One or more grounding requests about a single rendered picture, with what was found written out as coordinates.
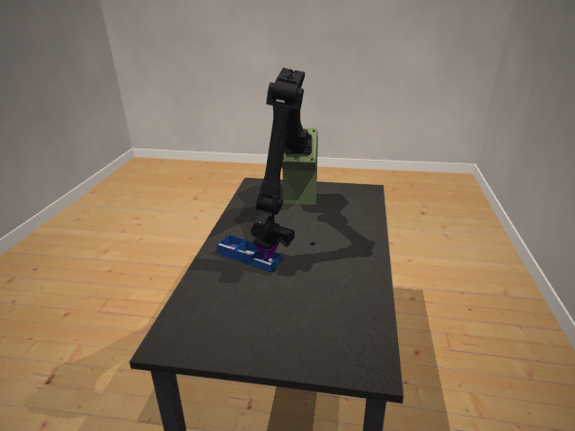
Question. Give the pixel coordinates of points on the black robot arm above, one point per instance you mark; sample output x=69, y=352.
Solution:
x=286, y=132

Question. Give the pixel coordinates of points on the blue open bin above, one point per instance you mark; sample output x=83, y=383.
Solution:
x=239, y=253

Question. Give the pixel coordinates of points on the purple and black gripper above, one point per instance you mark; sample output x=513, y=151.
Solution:
x=268, y=247

